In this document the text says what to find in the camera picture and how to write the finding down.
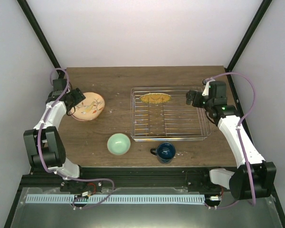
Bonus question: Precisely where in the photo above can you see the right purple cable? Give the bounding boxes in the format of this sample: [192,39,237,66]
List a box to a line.
[204,72,257,210]

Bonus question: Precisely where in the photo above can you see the right black frame post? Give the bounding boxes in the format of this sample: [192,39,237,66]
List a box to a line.
[227,0,273,72]

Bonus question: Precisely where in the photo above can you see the mint green bowl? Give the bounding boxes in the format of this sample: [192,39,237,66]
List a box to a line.
[107,133,131,156]

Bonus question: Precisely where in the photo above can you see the purple cable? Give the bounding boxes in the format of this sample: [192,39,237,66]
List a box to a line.
[37,67,116,210]
[204,72,257,210]

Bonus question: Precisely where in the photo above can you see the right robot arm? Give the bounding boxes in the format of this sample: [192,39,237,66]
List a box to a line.
[186,90,276,200]

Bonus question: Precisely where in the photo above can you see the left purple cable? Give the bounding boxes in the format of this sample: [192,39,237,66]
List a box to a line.
[37,67,116,210]

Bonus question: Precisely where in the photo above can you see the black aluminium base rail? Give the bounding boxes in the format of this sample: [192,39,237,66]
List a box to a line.
[19,167,222,193]

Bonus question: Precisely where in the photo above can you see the left black frame post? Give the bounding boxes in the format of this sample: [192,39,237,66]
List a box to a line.
[17,0,61,68]

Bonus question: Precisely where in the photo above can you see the pink plate with bird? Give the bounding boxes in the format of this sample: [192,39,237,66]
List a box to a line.
[72,92,105,121]

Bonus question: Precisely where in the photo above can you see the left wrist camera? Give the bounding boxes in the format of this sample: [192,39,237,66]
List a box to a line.
[53,78,67,93]

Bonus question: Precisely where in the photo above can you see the woven bamboo-pattern plate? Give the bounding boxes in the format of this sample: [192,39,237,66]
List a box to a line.
[139,93,171,104]

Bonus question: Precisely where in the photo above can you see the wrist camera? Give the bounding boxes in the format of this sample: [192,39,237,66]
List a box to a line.
[202,79,227,98]
[53,78,67,93]

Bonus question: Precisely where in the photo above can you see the light blue slotted strip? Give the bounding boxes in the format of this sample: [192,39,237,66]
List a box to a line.
[25,194,205,205]

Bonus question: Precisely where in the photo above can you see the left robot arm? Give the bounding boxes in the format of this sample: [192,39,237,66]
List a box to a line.
[23,88,88,192]

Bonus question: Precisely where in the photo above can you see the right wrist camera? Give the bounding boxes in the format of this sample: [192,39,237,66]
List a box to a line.
[202,79,227,98]

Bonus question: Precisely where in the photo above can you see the chrome wire dish rack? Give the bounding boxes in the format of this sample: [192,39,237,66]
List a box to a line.
[131,86,211,142]

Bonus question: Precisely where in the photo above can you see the dark blue mug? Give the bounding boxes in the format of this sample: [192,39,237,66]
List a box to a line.
[150,142,176,164]

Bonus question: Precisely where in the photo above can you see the metal front panel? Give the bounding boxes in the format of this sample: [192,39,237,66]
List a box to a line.
[10,188,285,228]

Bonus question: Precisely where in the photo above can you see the black frame post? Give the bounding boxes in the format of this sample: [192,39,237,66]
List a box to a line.
[227,0,273,72]
[17,0,61,68]

